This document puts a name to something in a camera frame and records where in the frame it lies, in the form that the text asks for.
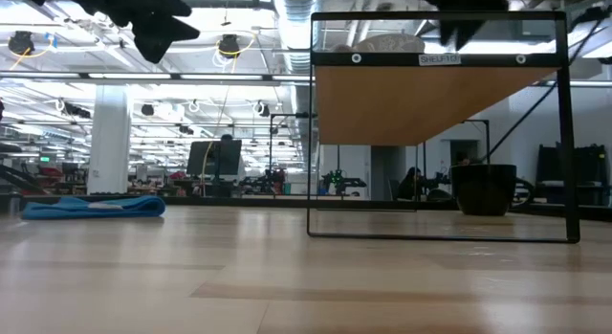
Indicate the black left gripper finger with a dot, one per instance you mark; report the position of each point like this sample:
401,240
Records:
148,4
158,35

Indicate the black mug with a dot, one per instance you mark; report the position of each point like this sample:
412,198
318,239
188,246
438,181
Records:
483,190

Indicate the white pillar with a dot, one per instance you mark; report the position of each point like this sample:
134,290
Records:
110,142

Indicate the dark background monitor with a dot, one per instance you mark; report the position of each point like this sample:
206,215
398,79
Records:
220,157

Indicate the person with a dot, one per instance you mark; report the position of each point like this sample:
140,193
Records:
410,185

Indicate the green exit sign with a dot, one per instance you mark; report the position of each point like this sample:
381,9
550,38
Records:
45,159

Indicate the black background furniture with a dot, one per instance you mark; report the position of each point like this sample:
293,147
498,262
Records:
588,166

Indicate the background robot green lights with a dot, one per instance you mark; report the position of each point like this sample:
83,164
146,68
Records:
342,182

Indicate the blue folded cloth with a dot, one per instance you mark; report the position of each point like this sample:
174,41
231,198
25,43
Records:
57,212

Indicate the black ceiling camera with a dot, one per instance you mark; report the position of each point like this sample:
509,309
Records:
21,42
229,46

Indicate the silver ceiling duct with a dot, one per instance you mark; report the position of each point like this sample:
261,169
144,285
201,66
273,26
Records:
296,32

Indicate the black aluminium table frame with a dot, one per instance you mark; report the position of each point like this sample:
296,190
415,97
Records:
239,200

